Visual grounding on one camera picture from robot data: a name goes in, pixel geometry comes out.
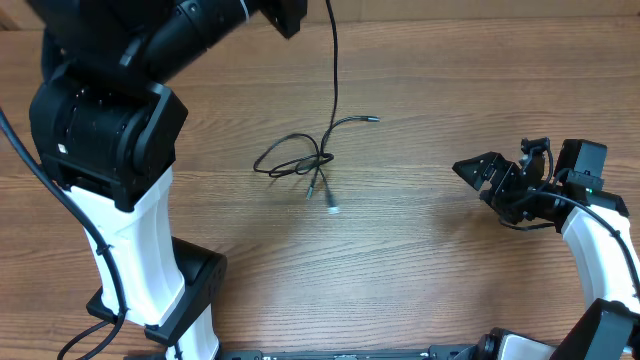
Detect black usb cables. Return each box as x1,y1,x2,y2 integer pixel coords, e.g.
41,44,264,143
252,0,381,215

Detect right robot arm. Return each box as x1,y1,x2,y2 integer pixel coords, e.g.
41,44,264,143
452,138,639,360

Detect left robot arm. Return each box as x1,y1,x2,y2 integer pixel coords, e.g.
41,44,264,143
29,0,307,359

